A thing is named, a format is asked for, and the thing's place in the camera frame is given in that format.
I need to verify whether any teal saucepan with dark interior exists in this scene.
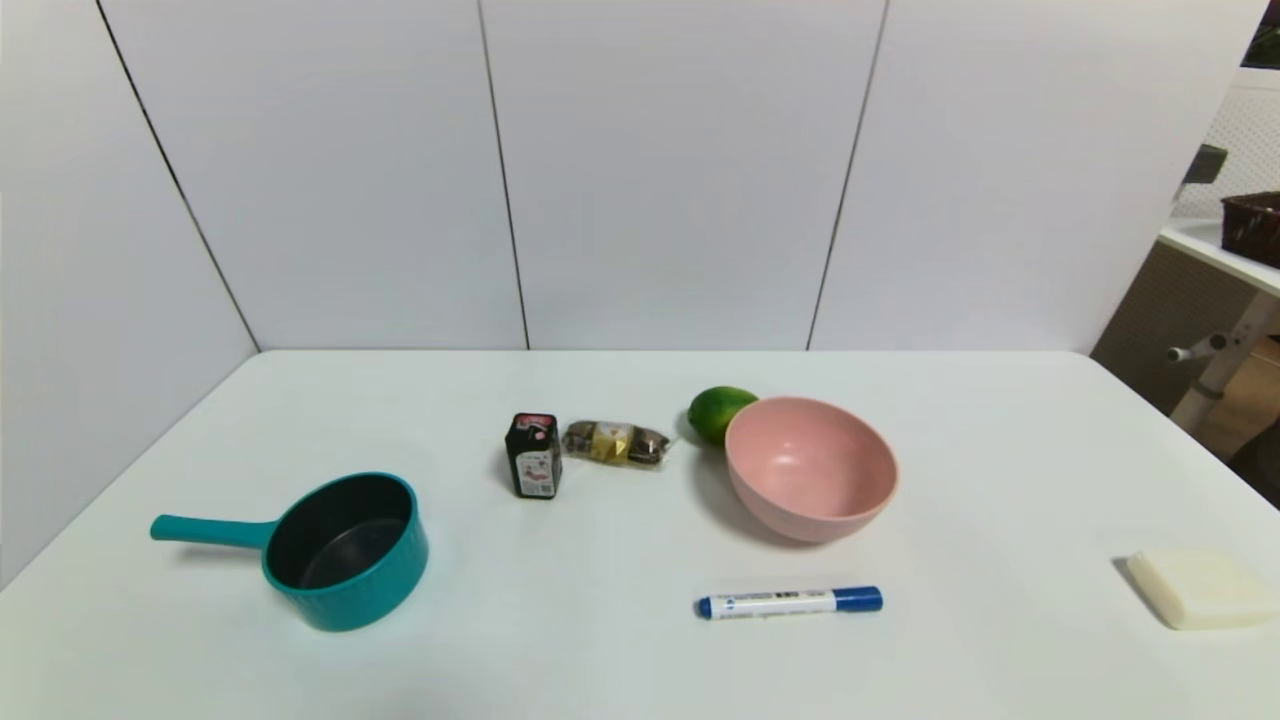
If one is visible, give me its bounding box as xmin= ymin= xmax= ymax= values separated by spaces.
xmin=150 ymin=472 xmax=430 ymax=633

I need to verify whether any pink bowl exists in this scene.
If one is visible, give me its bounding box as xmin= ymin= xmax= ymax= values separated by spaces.
xmin=724 ymin=396 xmax=900 ymax=545

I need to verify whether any clear wrapped snack pack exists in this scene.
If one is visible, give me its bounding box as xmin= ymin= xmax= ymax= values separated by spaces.
xmin=562 ymin=420 xmax=673 ymax=468

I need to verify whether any green lime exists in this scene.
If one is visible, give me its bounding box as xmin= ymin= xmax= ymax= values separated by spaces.
xmin=688 ymin=386 xmax=760 ymax=449

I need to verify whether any small black bottle red label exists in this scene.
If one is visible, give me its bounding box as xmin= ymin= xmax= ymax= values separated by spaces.
xmin=505 ymin=412 xmax=563 ymax=500

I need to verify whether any blue and white whiteboard marker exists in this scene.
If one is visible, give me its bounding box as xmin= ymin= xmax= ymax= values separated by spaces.
xmin=696 ymin=586 xmax=885 ymax=621

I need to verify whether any white side table leg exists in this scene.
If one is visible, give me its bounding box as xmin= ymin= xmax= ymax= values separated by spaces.
xmin=1169 ymin=292 xmax=1280 ymax=434

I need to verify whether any white side table top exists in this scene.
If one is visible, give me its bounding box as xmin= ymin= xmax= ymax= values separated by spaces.
xmin=1158 ymin=221 xmax=1280 ymax=298

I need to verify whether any dark grey monitor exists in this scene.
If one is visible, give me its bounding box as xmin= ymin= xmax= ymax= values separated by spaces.
xmin=1183 ymin=144 xmax=1229 ymax=188

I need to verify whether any dark brown woven basket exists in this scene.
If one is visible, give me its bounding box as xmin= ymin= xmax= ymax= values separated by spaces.
xmin=1221 ymin=191 xmax=1280 ymax=269

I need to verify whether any white table crank handle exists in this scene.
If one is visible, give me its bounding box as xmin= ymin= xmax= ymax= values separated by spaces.
xmin=1166 ymin=333 xmax=1230 ymax=364

